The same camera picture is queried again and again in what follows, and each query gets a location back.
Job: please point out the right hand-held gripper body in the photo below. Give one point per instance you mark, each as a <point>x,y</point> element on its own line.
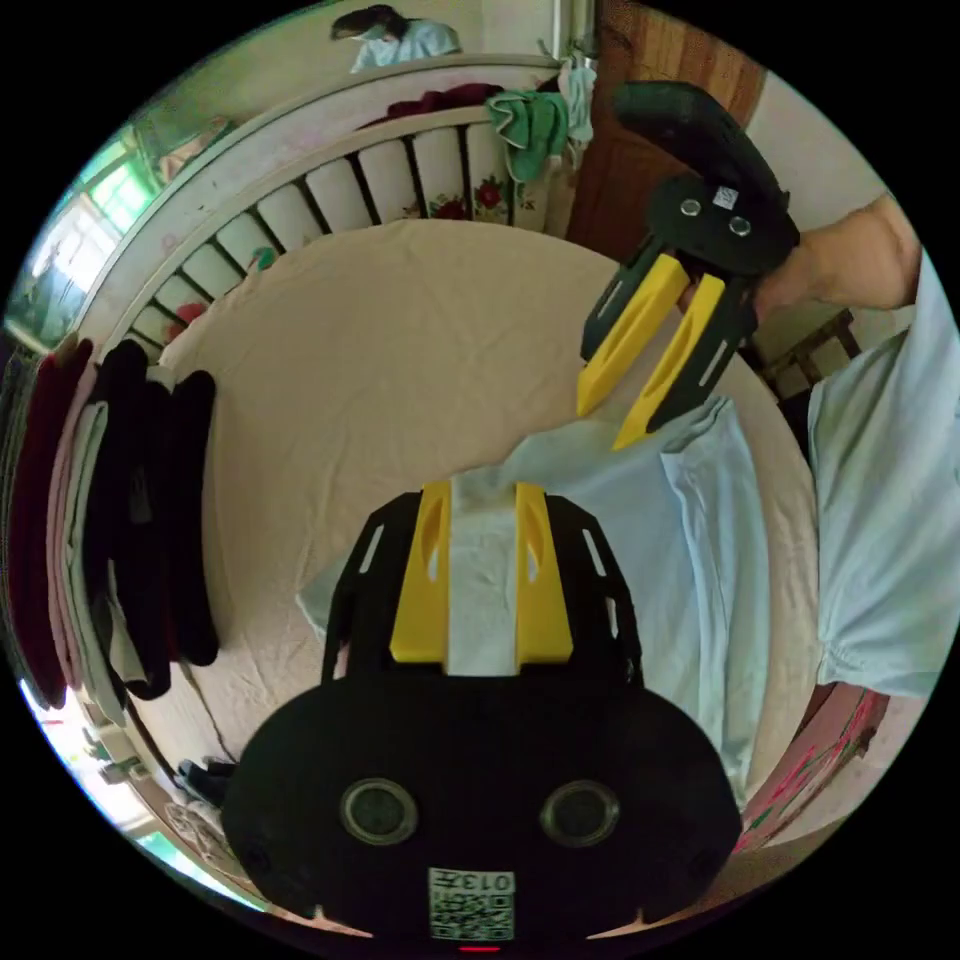
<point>712,225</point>

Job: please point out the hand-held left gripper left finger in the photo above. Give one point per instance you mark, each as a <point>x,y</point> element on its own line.
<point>421,600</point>

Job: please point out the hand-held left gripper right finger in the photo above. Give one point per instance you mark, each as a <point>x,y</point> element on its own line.
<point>541,607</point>

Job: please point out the light blue t-shirt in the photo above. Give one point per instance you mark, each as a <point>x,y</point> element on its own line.
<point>645,570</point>

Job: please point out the person's right forearm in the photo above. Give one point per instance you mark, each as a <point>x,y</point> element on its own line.
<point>870,255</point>

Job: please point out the person's right hand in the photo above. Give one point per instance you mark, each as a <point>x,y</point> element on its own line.
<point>795,281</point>

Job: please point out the wooden stool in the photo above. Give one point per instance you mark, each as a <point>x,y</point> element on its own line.
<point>814,356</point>

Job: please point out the brown wooden door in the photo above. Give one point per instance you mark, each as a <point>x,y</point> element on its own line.
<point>675,49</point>

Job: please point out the green cloth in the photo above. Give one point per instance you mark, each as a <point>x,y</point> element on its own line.
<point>534,127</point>

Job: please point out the bed with beige sheet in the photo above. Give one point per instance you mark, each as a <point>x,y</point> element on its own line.
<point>390,360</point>

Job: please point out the person's body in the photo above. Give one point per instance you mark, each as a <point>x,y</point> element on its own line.
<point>885,525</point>

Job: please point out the dark red garment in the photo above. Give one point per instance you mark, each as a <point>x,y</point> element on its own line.
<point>450,99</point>

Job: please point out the pile of clothes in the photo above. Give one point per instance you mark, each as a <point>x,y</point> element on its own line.
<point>127,487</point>

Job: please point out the window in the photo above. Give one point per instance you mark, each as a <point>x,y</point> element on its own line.
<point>105,206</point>

